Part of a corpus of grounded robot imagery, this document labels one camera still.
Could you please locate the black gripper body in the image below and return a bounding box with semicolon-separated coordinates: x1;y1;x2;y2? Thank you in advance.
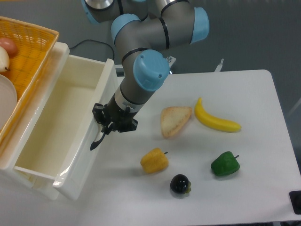
107;98;135;126

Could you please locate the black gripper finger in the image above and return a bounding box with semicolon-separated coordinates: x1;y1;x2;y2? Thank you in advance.
107;119;138;132
92;103;110;132

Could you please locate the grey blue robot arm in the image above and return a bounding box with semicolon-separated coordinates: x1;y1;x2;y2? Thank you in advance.
82;0;209;134

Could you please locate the white drawer cabinet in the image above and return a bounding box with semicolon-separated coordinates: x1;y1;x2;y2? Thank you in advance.
0;42;70;200

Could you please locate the yellow bell pepper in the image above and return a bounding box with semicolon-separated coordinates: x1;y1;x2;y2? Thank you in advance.
140;148;169;174

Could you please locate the toast bread slice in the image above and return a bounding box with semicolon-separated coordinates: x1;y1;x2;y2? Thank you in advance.
160;106;192;138

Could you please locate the dark purple eggplant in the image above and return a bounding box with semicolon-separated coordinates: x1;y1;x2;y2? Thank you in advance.
170;174;191;195

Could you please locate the yellow banana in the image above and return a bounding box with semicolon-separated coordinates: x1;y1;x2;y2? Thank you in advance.
194;97;241;133

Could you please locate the white plate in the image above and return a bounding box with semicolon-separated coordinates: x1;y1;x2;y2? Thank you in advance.
0;75;17;129

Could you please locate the yellow woven basket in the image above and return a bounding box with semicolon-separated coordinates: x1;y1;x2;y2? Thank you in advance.
0;16;59;142

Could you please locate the green bell pepper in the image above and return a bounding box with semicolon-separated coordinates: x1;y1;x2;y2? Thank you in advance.
210;151;240;177

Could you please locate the pale yellow pear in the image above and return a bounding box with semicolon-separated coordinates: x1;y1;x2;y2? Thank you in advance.
0;47;10;72

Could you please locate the red apple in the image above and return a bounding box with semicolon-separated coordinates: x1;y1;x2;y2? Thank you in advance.
0;37;18;57

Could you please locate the black device at edge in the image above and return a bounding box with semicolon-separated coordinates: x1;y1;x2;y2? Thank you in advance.
289;191;301;215

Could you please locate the black cable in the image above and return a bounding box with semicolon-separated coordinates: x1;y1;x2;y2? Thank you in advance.
69;39;115;62

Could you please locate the white metal bracket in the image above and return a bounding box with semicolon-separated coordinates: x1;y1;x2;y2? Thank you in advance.
115;56;224;77

